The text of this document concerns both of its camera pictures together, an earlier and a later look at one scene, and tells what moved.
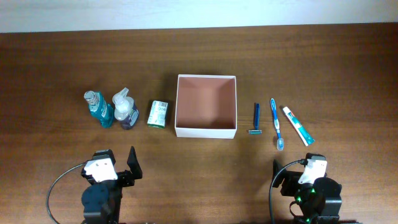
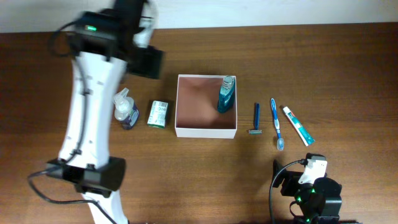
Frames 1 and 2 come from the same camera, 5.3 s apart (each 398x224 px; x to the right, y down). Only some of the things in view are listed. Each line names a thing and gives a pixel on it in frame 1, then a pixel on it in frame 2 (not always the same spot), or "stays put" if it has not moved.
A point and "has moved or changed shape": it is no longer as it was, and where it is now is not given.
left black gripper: (124, 178) -> (152, 65)
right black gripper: (292, 178) stays put
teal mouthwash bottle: (99, 108) has moved or changed shape
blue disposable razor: (257, 130) stays put
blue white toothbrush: (280, 144) stays put
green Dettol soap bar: (157, 116) stays put
